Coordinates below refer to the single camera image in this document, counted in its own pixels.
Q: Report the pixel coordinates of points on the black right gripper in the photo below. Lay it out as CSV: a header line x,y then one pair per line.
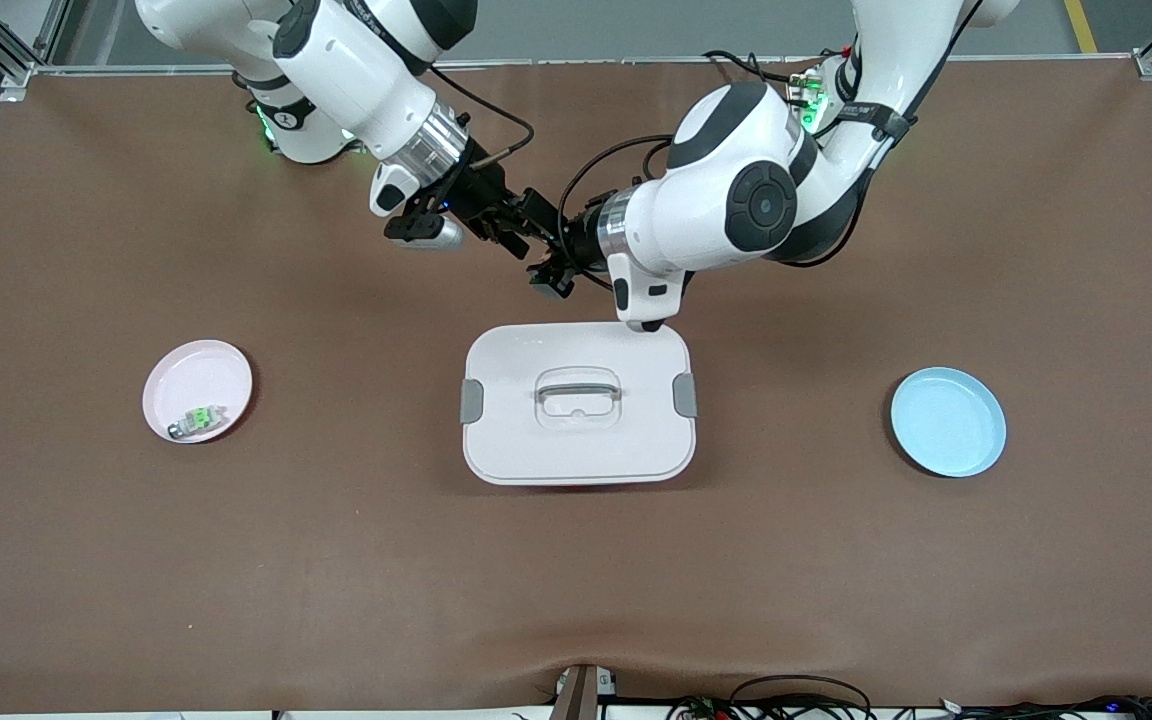
x,y
482,193

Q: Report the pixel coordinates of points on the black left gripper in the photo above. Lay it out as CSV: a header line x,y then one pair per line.
x,y
577,250

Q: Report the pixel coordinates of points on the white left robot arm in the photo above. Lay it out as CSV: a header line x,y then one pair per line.
x,y
736,190

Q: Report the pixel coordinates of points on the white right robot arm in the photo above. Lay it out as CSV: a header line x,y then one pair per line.
x,y
356,70

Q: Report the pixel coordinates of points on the white lidded storage box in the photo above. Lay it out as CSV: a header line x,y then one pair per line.
x,y
576,450

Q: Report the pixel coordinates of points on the pale pink round plate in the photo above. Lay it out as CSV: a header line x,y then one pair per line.
x,y
198,380

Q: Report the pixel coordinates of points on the light blue round plate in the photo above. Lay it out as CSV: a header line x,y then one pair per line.
x,y
948,422

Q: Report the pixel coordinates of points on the green push button switch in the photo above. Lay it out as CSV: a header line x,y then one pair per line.
x,y
200,420

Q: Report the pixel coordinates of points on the metal table edge bracket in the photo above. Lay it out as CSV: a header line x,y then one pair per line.
x,y
581,695

